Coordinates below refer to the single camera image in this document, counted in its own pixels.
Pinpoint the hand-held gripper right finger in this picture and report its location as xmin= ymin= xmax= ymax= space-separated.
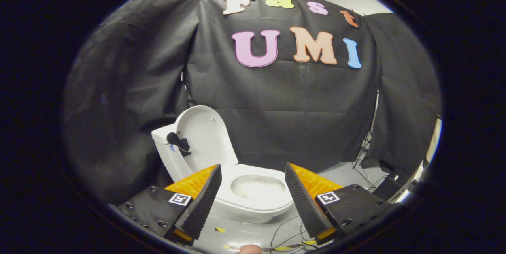
xmin=285 ymin=162 xmax=398 ymax=245

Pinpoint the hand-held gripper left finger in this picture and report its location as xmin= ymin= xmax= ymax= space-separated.
xmin=119 ymin=163 xmax=223 ymax=246

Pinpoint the white toilet lid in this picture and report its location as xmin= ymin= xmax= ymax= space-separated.
xmin=174 ymin=105 xmax=239 ymax=176

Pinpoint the white toilet seat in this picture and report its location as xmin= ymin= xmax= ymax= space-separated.
xmin=215 ymin=163 xmax=295 ymax=212

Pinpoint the white ceramic toilet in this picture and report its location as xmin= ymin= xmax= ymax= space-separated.
xmin=151 ymin=124 xmax=295 ymax=224

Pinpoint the black lid pull tab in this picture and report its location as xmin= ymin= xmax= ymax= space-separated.
xmin=166 ymin=132 xmax=192 ymax=157

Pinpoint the black box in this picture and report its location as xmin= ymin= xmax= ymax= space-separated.
xmin=374 ymin=169 xmax=408 ymax=201

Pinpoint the black backdrop cloth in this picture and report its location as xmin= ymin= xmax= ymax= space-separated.
xmin=63 ymin=0 xmax=442 ymax=203

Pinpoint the white panel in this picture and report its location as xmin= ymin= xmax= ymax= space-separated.
xmin=395 ymin=118 xmax=442 ymax=203

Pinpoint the thin black floor cable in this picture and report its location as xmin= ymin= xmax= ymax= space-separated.
xmin=271 ymin=214 xmax=317 ymax=252

